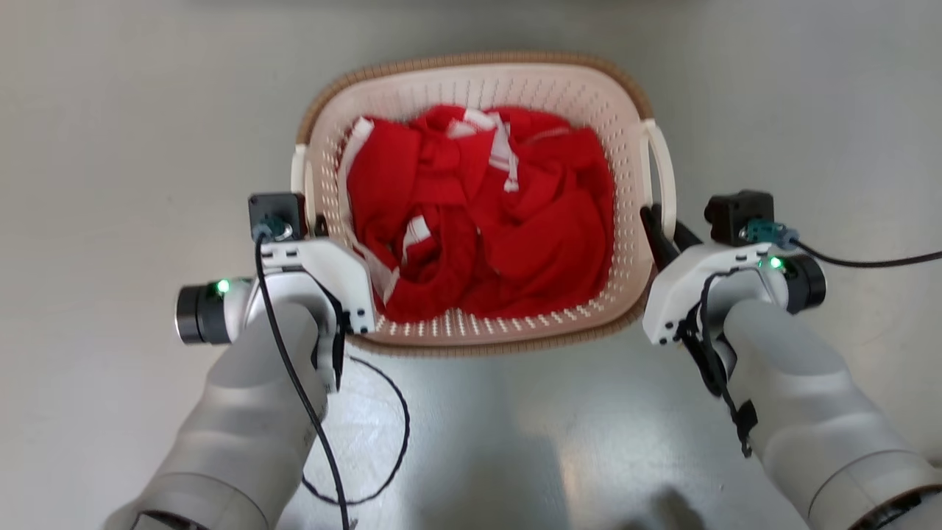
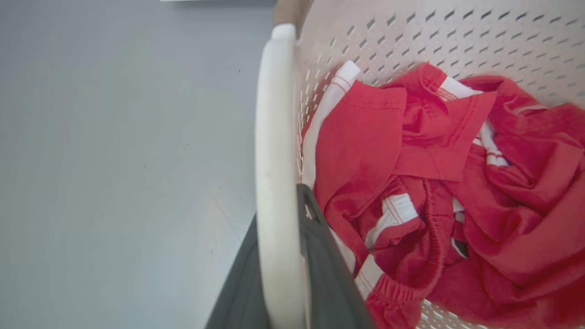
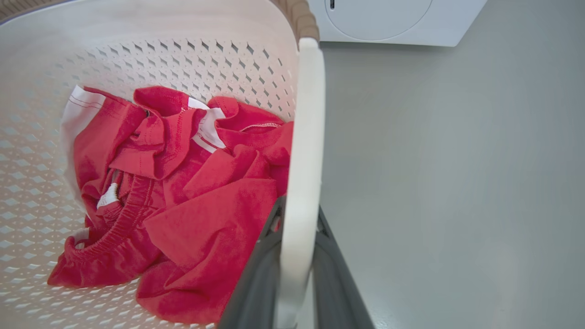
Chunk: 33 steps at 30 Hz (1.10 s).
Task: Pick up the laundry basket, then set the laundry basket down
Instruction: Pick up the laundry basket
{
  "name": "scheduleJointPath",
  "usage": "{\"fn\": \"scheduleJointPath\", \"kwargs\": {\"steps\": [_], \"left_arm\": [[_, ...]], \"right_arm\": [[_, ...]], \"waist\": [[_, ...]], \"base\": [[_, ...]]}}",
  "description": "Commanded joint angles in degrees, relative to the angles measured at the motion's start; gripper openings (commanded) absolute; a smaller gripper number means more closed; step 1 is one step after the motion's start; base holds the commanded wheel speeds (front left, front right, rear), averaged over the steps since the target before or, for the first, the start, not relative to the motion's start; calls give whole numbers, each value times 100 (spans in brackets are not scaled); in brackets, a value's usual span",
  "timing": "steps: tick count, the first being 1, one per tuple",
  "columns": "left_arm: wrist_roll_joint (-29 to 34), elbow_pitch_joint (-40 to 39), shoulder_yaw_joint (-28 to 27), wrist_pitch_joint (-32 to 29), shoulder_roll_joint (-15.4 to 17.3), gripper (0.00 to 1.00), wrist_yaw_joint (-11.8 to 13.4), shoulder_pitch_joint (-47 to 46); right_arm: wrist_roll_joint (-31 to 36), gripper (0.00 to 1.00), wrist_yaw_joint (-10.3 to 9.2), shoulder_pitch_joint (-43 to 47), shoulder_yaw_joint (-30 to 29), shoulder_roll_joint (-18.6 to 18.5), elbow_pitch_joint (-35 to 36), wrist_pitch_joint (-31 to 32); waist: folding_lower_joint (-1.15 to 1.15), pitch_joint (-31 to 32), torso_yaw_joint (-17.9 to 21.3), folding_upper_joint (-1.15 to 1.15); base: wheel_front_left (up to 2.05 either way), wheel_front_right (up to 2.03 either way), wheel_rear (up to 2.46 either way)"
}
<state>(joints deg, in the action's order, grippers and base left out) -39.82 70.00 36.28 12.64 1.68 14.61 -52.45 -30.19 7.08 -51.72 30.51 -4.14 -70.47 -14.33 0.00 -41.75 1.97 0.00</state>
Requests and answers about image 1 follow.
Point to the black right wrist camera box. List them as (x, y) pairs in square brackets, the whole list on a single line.
[(739, 213)]

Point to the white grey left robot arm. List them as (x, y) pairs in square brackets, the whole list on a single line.
[(243, 412)]

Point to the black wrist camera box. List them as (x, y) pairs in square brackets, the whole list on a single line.
[(739, 213), (276, 211)]

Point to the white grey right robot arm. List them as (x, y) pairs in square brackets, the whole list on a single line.
[(802, 397)]

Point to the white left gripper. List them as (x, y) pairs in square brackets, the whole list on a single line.
[(335, 272)]

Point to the red garment with white trim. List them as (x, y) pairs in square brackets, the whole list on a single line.
[(515, 235)]

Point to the beige plastic laundry basket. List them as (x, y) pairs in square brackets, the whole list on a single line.
[(471, 87)]

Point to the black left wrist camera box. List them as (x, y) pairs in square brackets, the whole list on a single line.
[(276, 211)]

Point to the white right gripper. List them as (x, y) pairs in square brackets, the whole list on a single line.
[(681, 283)]

